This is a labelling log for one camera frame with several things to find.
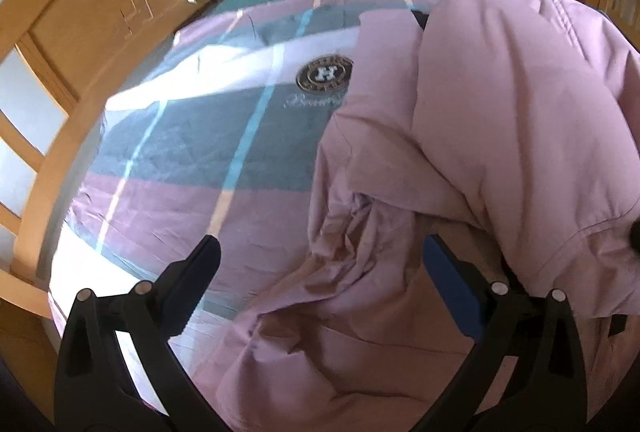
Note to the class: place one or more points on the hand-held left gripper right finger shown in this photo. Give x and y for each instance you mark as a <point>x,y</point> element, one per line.
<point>450,282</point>

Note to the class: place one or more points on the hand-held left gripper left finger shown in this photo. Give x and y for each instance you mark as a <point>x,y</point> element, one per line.
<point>197,269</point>

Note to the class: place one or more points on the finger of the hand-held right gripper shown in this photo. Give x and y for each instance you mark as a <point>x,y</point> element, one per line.
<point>635,238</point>

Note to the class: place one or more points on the pink jacket with black stripes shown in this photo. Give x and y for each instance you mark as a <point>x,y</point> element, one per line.
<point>500,112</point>

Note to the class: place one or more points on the plaid pink and grey blanket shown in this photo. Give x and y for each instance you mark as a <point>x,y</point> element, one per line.
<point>200,152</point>

